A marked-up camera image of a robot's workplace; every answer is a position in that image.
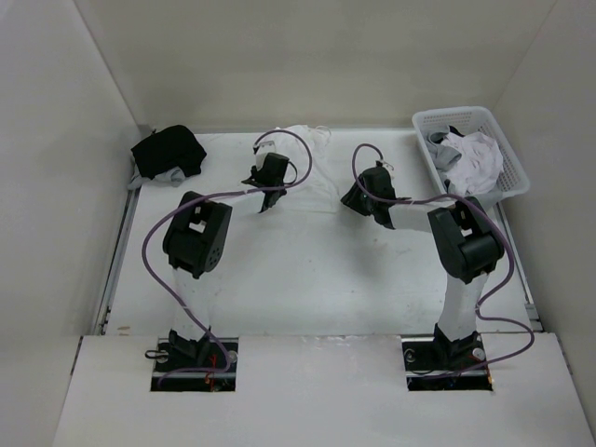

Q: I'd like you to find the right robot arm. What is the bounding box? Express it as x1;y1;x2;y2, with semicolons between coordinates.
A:
341;165;505;373

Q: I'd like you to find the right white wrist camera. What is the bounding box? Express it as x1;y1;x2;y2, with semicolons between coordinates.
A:
375;159;395;177

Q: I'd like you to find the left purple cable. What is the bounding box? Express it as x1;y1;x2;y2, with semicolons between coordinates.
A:
142;129;314;390

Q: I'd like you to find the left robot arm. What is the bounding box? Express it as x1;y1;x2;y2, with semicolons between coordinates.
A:
162;152;292;322

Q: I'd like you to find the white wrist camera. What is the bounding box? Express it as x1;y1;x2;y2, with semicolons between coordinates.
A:
375;159;395;177
252;140;277;169

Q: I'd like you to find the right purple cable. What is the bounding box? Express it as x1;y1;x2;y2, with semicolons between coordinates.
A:
351;142;535;373

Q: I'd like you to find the white plastic laundry basket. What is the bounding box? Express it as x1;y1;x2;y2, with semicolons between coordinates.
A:
412;106;530;210

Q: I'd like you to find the white tank top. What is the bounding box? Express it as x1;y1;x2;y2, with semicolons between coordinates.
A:
261;125;340;213

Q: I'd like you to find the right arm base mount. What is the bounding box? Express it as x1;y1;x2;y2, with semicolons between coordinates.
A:
401;326;493;391

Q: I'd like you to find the white clothes pile in basket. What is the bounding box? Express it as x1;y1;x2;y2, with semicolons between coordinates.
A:
444;132;503;196

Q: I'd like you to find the purple cable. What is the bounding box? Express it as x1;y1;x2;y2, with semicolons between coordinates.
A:
351;142;535;373
142;129;314;390

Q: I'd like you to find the folded black tank top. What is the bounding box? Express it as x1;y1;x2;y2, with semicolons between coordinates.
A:
131;125;207;180

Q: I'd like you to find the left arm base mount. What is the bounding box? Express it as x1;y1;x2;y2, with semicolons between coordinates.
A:
144;330;239;393

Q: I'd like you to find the folded grey tank top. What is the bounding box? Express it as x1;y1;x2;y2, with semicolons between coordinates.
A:
127;165;186;191

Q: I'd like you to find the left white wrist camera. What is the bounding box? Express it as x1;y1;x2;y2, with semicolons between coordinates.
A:
252;140;277;169

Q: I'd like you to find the grey garment in basket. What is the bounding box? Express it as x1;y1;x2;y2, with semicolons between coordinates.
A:
426;128;462;172

